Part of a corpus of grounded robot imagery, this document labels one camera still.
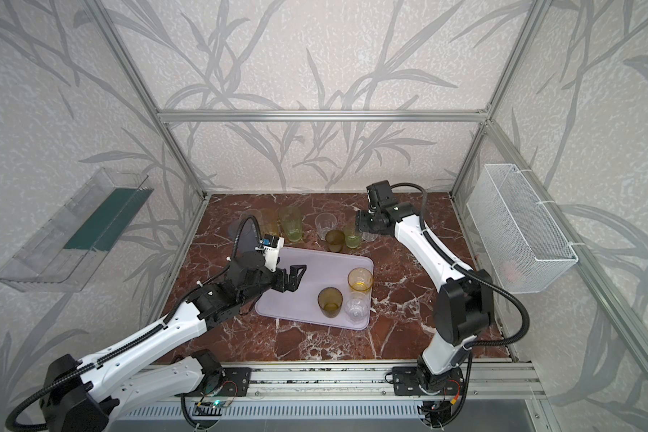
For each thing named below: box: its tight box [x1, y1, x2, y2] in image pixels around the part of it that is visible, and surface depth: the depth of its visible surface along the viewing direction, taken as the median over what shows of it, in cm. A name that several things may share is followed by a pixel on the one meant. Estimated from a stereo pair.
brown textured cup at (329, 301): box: [317, 286, 344, 319], surface depth 84 cm
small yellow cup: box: [347, 267, 374, 292], surface depth 90 cm
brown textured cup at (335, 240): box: [325, 229, 346, 253], surface depth 102 cm
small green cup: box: [345, 233, 362, 249], surface depth 106 cm
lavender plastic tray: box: [254, 246, 375, 332], surface depth 87 cm
